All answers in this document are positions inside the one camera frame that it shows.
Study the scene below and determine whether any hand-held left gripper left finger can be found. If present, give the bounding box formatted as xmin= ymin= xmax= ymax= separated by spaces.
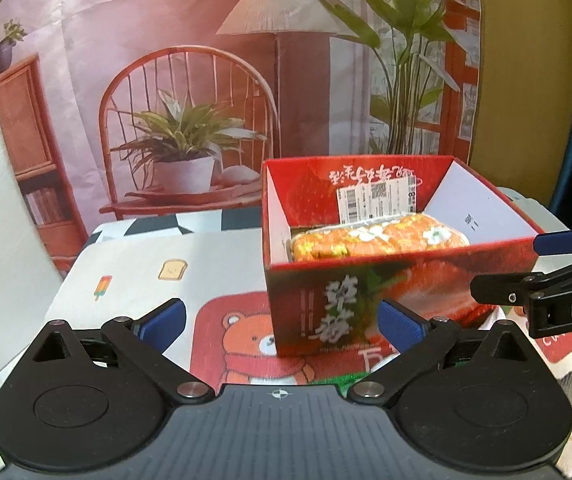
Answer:
xmin=18 ymin=298 xmax=215 ymax=407

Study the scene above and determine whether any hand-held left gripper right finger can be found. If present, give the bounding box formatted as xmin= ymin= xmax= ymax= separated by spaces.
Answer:
xmin=347 ymin=299 xmax=551 ymax=405

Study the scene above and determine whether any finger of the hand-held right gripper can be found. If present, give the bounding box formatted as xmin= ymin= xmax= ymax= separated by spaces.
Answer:
xmin=533 ymin=222 xmax=572 ymax=257
xmin=470 ymin=255 xmax=572 ymax=306

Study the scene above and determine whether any red strawberry print cardboard box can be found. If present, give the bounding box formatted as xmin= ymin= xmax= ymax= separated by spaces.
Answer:
xmin=261 ymin=155 xmax=547 ymax=358

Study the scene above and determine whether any orange floral soft packet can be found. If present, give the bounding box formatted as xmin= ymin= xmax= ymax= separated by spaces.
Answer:
xmin=288 ymin=212 xmax=472 ymax=263

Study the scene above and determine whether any printed bear blanket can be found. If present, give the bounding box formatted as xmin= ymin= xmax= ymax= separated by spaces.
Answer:
xmin=46 ymin=187 xmax=572 ymax=480

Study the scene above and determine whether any printed room scene wall backdrop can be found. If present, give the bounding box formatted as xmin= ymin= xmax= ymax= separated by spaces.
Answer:
xmin=0 ymin=0 xmax=484 ymax=272

